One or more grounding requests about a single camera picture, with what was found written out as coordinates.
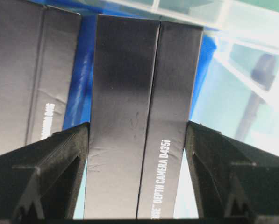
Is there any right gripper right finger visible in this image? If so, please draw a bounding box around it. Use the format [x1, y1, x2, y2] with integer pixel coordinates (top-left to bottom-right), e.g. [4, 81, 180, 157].
[185, 122, 279, 224]

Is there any black camera box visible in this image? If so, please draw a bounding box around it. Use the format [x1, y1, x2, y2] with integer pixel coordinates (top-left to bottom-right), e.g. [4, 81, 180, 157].
[0, 0, 81, 155]
[84, 14, 203, 219]

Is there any blue cloth liner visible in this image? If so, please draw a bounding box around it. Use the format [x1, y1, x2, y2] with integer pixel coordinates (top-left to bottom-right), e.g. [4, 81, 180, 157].
[0, 0, 219, 131]

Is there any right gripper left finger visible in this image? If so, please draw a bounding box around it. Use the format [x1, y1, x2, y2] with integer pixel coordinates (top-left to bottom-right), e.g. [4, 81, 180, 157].
[0, 122, 90, 224]

